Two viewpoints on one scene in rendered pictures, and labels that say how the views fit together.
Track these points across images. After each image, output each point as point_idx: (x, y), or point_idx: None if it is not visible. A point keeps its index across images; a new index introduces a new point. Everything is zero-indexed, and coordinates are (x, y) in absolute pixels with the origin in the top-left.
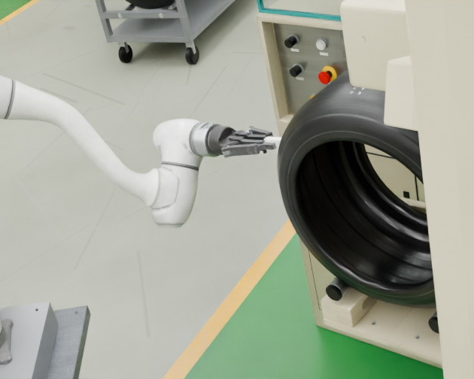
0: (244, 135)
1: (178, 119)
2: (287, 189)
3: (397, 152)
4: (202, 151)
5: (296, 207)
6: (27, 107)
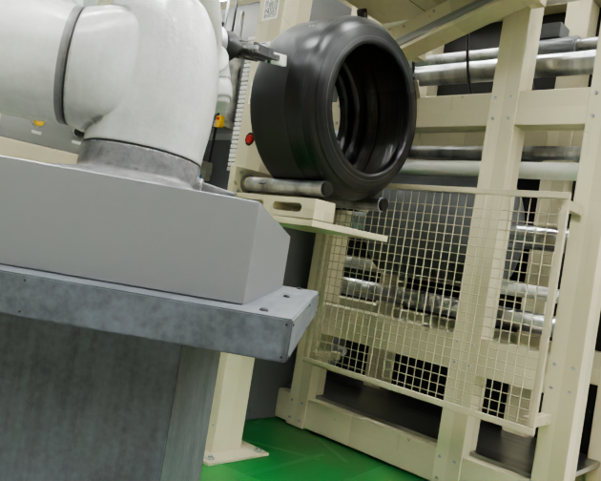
0: None
1: None
2: (329, 80)
3: (401, 59)
4: (222, 44)
5: (332, 97)
6: None
